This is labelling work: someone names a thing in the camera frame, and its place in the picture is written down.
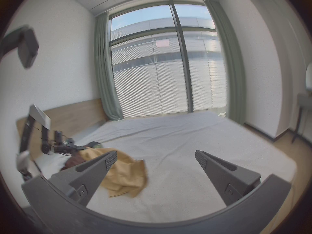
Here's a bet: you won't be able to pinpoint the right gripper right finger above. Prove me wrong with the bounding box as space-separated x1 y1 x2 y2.
195 151 261 207

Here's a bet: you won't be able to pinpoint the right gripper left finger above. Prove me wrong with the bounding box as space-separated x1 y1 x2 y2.
56 151 118 207

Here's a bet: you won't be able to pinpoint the tan shorts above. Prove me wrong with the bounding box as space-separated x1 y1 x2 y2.
80 147 149 198

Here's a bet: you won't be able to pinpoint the bed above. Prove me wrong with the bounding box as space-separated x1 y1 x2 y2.
16 98 298 219

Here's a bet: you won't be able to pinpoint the brown shorts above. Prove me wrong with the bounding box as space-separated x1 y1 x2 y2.
62 153 86 172

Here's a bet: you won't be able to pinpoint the blue-green curtain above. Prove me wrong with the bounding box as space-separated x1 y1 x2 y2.
203 0 245 125
94 11 125 121

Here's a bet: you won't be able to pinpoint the window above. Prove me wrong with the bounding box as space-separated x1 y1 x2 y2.
108 0 228 119

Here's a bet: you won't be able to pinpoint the grey small table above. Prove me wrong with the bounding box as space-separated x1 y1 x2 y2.
291 93 312 144

